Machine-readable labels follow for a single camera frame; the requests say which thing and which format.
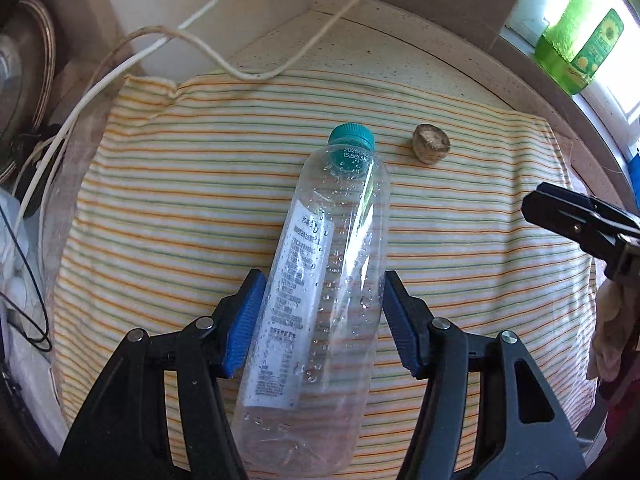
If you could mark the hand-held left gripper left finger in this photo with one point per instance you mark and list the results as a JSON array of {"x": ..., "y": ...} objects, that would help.
[{"x": 245, "y": 320}]

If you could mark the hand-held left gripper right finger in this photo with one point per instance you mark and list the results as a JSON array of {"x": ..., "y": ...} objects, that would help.
[{"x": 400, "y": 320}]

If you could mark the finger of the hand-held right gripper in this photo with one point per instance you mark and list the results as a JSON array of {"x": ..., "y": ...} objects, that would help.
[
  {"x": 575, "y": 232},
  {"x": 590, "y": 207}
]

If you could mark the clear plastic bottle teal cap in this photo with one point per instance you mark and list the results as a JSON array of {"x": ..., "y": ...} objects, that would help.
[{"x": 325, "y": 240}]

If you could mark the person's right hand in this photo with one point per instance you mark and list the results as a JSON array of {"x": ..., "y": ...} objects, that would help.
[{"x": 617, "y": 320}]

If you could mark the striped cloth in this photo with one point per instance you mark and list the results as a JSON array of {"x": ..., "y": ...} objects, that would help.
[{"x": 175, "y": 185}]

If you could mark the green bottle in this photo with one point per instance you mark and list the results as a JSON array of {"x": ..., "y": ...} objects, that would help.
[{"x": 595, "y": 45}]

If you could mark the brown round cork piece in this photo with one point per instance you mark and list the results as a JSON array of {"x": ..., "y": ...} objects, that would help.
[{"x": 431, "y": 142}]

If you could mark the white crumpled cloth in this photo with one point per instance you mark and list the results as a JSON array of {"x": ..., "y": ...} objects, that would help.
[{"x": 17, "y": 285}]

